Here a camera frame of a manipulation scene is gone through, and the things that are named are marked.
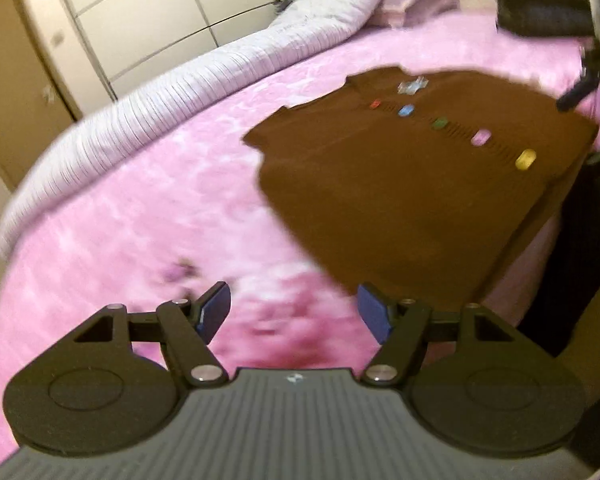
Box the wooden door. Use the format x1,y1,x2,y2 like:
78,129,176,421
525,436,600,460
0,0,83,191

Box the brown knit cardigan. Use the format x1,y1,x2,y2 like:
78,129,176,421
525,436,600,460
244,66,598,309

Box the pink floral bed blanket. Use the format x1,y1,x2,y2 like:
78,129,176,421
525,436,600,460
0,12,581,463

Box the white striped duvet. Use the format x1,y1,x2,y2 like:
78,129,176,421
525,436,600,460
0,0,381,259

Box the stack of dark folded clothes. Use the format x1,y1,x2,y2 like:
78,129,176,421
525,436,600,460
495,0,595,38

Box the white wardrobe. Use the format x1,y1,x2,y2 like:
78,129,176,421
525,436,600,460
64,0,275,100

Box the folded lilac sheets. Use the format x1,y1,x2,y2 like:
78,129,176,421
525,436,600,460
366,0,460,28

